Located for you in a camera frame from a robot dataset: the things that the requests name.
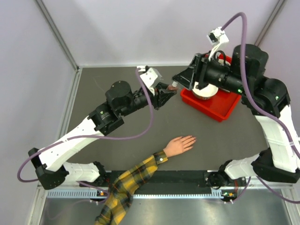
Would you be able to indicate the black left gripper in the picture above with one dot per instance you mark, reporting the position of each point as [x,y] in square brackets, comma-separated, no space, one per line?
[161,97]

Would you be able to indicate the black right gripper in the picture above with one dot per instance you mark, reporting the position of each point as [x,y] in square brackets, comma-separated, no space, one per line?
[196,72]

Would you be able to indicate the pink nail polish bottle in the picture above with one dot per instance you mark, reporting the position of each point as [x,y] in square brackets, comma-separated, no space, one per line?
[172,88]

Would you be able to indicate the white nail polish cap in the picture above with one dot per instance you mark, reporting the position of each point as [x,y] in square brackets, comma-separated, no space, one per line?
[174,84]

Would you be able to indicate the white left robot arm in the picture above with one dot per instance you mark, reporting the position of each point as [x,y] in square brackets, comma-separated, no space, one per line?
[51,166]

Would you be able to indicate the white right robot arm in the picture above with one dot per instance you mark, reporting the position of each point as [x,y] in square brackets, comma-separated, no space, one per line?
[268,100]

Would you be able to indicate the white tape roll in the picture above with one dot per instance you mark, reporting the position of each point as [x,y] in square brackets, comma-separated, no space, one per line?
[206,92]

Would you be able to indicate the red plastic bin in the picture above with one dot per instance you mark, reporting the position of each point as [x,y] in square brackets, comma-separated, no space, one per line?
[219,107]

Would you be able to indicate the mannequin hand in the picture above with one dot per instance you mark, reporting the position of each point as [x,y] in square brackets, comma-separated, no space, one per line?
[179,145]

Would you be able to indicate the yellow plaid sleeve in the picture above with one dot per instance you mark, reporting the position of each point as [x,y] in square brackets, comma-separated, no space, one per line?
[124,188]

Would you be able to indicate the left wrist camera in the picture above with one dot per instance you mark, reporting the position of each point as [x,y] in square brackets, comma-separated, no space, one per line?
[150,77]

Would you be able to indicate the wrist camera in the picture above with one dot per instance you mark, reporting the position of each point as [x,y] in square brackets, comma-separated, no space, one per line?
[217,39]
[150,77]

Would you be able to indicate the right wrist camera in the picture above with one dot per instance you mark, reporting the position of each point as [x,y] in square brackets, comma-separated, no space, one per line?
[217,39]

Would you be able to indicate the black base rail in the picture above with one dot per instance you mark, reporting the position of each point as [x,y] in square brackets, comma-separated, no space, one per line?
[176,182]

